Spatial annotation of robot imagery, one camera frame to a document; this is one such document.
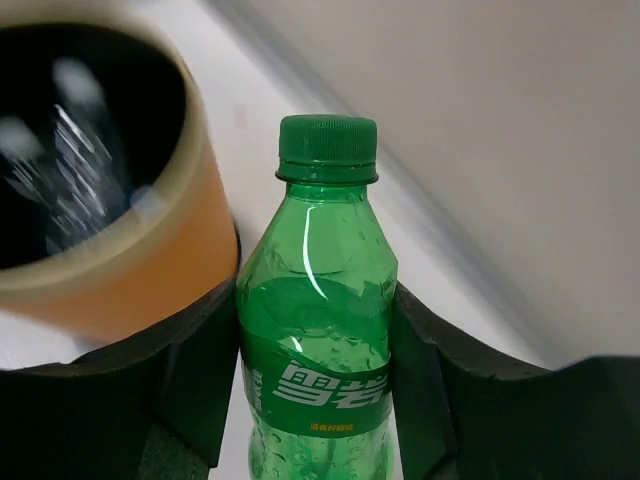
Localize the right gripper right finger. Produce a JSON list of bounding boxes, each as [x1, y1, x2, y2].
[[390, 287, 639, 479]]

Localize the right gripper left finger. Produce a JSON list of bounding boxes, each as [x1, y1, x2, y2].
[[1, 280, 238, 479]]

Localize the small green soda bottle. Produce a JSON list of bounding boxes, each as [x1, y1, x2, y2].
[[236, 115, 398, 479]]

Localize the clear bottle front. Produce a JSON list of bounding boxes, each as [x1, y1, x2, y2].
[[130, 185, 163, 210]]

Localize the clear bottle white cap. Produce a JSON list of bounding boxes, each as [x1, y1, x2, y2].
[[1, 57, 132, 255]]

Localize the orange cylindrical bin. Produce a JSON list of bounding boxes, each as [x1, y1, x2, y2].
[[1, 16, 239, 343]]

